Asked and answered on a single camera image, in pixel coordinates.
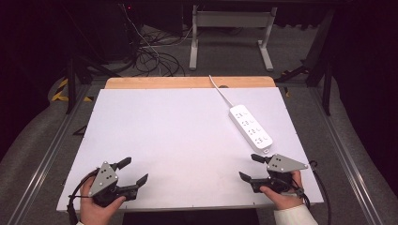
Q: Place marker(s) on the white power strip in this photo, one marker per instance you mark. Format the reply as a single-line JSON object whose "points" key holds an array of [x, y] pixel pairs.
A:
{"points": [[250, 126]]}

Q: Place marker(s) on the white metal table frame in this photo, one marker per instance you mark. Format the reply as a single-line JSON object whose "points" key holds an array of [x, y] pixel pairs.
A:
{"points": [[231, 19]]}

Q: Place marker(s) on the aluminium floor rail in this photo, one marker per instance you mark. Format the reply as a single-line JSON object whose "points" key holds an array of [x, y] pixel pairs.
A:
{"points": [[350, 162], [47, 162]]}

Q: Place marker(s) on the yellow black hazard tape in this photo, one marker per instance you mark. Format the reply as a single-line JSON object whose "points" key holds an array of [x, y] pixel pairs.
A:
{"points": [[59, 95]]}

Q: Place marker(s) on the person's left hand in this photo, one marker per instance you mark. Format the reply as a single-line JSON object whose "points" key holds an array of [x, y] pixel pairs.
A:
{"points": [[94, 209]]}

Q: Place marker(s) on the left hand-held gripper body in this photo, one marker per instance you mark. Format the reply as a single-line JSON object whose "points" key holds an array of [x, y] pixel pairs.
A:
{"points": [[103, 179]]}

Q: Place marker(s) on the black metal stand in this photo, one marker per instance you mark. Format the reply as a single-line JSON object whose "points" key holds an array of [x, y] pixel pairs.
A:
{"points": [[327, 87], [71, 84]]}

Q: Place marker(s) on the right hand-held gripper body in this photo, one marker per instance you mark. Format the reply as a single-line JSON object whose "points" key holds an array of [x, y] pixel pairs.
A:
{"points": [[283, 164]]}

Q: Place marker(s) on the person's right hand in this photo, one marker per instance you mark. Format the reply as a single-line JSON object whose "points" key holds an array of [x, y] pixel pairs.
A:
{"points": [[286, 200]]}

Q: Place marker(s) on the white board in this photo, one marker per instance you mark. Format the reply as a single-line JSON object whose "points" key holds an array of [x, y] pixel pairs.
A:
{"points": [[175, 140]]}

